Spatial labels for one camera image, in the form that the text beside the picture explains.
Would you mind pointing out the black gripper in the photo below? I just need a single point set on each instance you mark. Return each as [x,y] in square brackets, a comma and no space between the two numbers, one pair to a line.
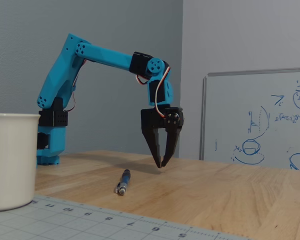
[152,119]

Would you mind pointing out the blue pen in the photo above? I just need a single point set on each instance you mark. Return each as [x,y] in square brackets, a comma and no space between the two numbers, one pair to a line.
[123,182]

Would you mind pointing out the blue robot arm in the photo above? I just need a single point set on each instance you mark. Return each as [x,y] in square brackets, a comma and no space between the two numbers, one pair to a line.
[57,75]

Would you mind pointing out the whiteboard with blue drawings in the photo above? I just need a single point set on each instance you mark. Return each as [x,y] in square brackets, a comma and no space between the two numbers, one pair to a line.
[240,112]

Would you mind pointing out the grey cutting mat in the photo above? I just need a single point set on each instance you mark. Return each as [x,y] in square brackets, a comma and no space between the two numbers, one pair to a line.
[65,222]

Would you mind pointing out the white ceramic mug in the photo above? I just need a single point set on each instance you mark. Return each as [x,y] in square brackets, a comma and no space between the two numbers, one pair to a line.
[11,160]

